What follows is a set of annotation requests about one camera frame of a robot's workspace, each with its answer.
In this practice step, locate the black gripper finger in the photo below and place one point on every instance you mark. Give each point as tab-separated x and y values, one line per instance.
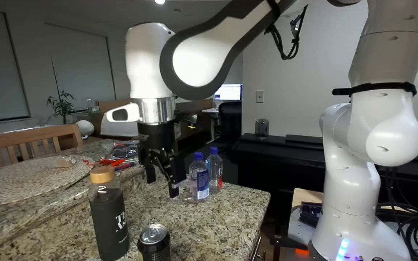
149	170
166	168

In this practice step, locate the clear bottle with blue label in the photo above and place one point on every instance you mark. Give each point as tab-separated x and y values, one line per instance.
198	177

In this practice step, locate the black soda can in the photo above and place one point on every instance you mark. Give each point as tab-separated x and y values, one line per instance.
153	242

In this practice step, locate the black office chair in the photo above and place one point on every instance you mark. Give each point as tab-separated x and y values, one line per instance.
229	126

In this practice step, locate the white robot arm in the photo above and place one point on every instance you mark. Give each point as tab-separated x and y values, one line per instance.
374	128

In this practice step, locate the clear bottle with red label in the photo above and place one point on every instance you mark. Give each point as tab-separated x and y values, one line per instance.
214	165

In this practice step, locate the green potted plant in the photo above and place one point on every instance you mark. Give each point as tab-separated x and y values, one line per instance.
60	104

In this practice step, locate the lit computer monitor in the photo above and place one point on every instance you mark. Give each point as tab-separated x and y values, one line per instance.
227	93

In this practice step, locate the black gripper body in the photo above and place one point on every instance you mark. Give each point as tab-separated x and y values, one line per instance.
155	139

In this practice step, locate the round woven placemat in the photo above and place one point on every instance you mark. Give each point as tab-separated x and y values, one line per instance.
34	177

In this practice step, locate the red handled tool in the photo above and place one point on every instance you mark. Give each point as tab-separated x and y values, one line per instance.
116	164

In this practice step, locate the dark bottle with wooden cap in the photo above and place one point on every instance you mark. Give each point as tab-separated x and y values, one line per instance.
107	212

